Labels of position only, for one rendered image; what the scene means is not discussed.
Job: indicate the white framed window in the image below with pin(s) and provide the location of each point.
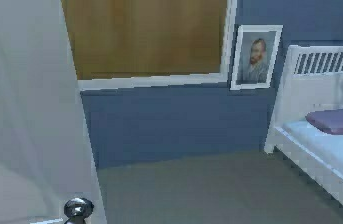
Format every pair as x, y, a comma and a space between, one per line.
145, 40

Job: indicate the white framed portrait picture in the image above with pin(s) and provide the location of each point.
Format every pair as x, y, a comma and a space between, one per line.
255, 56

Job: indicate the white room door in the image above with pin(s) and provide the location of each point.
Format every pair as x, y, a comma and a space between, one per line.
22, 100

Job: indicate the white slatted bed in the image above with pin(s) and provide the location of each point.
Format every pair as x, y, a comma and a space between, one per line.
322, 133

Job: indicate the purple pillow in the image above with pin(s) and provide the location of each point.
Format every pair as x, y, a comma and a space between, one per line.
337, 120

